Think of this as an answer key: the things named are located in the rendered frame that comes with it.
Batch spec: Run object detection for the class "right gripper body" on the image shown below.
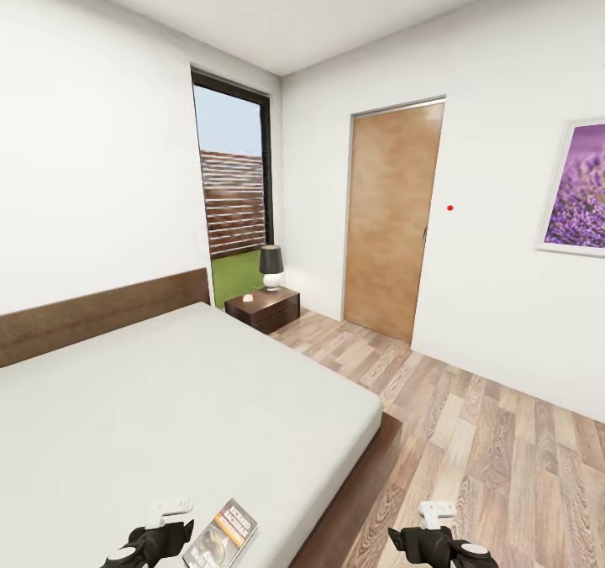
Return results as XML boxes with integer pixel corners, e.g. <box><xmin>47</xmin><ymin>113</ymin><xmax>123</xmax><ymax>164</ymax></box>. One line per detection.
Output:
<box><xmin>398</xmin><ymin>526</ymin><xmax>453</xmax><ymax>568</ymax></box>

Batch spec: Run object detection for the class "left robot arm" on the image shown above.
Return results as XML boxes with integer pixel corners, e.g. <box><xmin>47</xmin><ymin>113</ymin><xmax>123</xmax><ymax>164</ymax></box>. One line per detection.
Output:
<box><xmin>100</xmin><ymin>497</ymin><xmax>194</xmax><ymax>568</ymax></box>

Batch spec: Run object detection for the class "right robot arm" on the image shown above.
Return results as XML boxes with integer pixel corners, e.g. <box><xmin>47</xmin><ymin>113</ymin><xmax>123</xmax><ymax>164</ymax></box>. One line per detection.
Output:
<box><xmin>387</xmin><ymin>501</ymin><xmax>498</xmax><ymax>568</ymax></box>

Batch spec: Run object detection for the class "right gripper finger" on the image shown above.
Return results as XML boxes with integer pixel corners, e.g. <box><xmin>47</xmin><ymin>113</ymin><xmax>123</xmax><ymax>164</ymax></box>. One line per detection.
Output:
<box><xmin>387</xmin><ymin>528</ymin><xmax>405</xmax><ymax>552</ymax></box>

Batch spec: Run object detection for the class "hardback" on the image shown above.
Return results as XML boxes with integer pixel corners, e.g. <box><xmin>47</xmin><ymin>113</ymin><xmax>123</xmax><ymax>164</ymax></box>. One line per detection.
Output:
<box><xmin>182</xmin><ymin>497</ymin><xmax>258</xmax><ymax>568</ymax></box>

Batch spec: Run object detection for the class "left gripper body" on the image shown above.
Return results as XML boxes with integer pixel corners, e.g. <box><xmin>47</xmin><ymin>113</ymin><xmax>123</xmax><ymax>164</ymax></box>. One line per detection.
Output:
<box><xmin>129</xmin><ymin>522</ymin><xmax>184</xmax><ymax>568</ymax></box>

